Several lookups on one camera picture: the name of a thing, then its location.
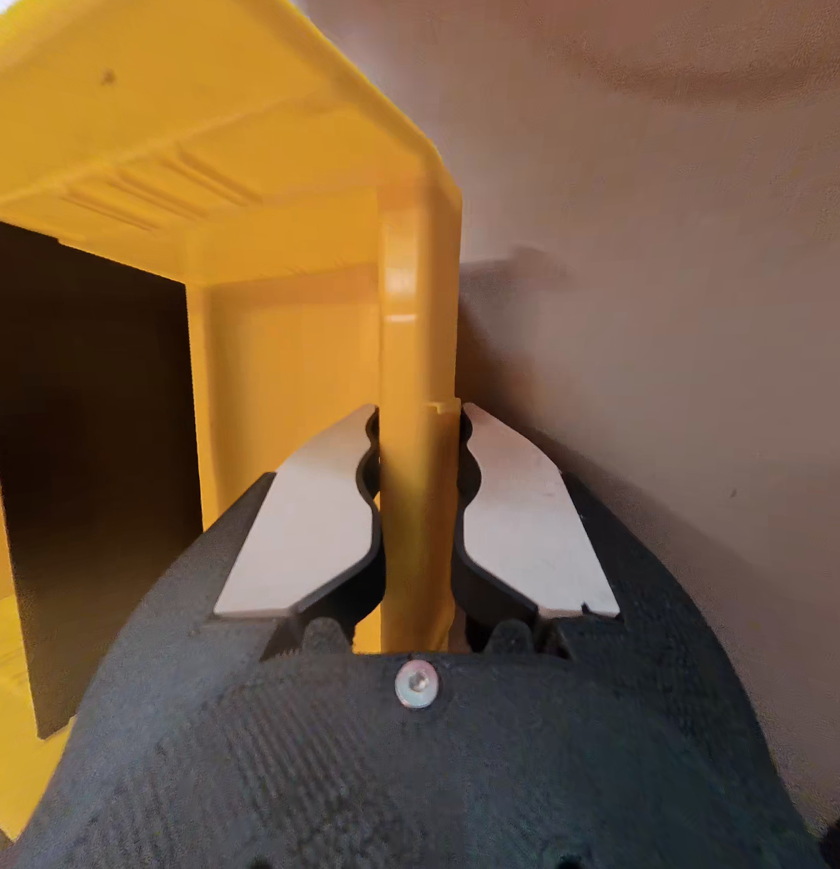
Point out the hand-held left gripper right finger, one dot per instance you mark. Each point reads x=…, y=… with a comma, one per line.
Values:
x=528, y=529

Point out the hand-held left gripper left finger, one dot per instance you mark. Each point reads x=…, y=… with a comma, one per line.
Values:
x=304, y=529

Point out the yellow plastic bin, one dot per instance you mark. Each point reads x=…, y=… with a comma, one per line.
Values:
x=257, y=170

